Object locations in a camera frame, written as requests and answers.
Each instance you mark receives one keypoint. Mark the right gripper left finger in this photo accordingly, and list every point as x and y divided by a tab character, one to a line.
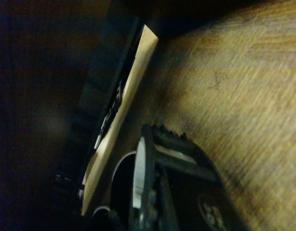
139	173

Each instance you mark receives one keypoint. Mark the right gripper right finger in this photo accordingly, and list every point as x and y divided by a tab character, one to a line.
176	142

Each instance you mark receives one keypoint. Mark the black shoe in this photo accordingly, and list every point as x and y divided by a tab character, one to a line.
123	183

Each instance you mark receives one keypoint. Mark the brown shoe rack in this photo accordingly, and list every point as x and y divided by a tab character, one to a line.
42	96

